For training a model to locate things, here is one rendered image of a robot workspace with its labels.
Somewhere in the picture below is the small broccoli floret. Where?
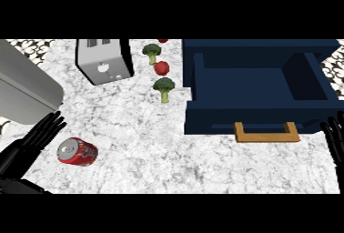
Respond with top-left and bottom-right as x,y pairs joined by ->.
142,43 -> 163,66

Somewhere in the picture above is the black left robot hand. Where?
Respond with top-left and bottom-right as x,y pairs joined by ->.
0,110 -> 68,195

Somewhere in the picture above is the dark blue open drawer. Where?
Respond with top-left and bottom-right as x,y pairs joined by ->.
183,52 -> 344,136

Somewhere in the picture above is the wooden drawer handle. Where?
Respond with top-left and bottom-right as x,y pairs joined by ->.
234,121 -> 302,144

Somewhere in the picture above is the dark blue cabinet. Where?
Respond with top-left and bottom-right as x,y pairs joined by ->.
182,38 -> 344,89

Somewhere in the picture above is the red soda can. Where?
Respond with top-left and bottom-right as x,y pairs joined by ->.
57,137 -> 99,167

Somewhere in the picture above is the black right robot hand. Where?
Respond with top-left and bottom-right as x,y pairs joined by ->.
319,110 -> 344,195

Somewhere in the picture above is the grey rounded appliance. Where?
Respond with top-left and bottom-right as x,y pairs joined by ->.
0,39 -> 65,126

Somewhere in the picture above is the silver toaster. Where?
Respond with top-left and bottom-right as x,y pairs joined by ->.
76,39 -> 136,86

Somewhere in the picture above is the large broccoli floret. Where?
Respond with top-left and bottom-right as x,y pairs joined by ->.
152,76 -> 176,104

